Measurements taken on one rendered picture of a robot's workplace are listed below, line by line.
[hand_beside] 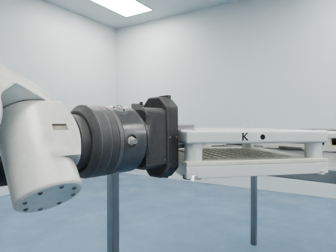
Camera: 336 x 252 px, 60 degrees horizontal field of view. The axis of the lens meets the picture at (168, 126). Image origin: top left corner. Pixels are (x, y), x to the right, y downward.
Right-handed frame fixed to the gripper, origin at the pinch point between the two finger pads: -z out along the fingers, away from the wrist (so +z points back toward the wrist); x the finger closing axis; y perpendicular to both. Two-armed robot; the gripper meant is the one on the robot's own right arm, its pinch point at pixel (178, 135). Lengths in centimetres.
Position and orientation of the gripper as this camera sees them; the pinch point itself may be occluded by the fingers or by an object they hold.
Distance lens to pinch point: 47.6
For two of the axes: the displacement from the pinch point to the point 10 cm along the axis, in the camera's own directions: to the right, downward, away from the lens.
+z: -6.9, 0.2, -7.3
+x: 0.1, 10.0, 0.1
